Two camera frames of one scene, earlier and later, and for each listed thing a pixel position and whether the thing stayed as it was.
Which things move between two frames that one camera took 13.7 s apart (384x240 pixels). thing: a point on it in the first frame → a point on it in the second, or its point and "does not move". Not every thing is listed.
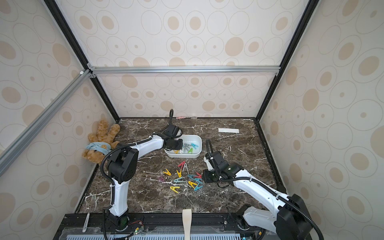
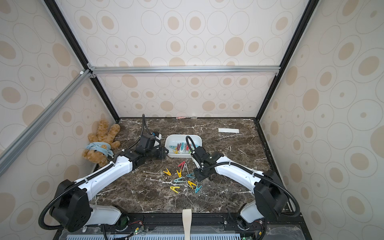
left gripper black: [180, 145] → [163, 152]
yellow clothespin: [168, 173] does not move
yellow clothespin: [179, 174] does not move
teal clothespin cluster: [197, 187] does not move
